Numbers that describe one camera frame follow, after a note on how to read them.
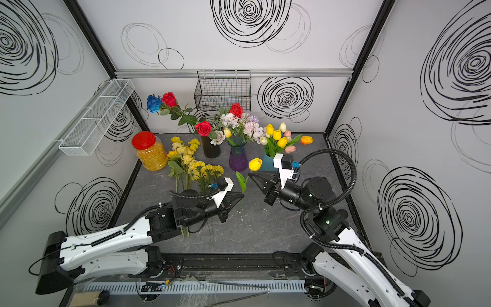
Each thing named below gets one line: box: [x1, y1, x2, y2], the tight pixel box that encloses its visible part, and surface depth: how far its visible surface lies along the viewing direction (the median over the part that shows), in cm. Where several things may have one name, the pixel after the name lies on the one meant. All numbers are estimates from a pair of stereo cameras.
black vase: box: [200, 136, 224, 159], surface depth 110 cm
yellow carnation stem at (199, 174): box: [194, 170, 204, 191], surface depth 96 cm
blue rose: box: [146, 94, 162, 114], surface depth 74 cm
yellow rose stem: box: [171, 141, 197, 182], surface depth 101 cm
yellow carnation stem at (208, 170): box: [203, 164, 216, 193], surface depth 98 cm
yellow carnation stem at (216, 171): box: [210, 165, 225, 185], surface depth 101 cm
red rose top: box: [161, 91, 198, 126], surface depth 79 cm
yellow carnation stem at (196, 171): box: [190, 160, 208, 193], surface depth 96 cm
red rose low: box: [194, 120, 213, 137], surface depth 71 cm
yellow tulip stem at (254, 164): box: [235, 157, 263, 194], surface depth 53 cm
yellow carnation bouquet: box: [210, 112, 267, 146], surface depth 84 cm
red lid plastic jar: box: [131, 131, 169, 172], surface depth 98 cm
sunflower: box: [167, 150, 184, 178], surface depth 102 cm
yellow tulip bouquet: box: [259, 122, 314, 158], surface depth 77 cm
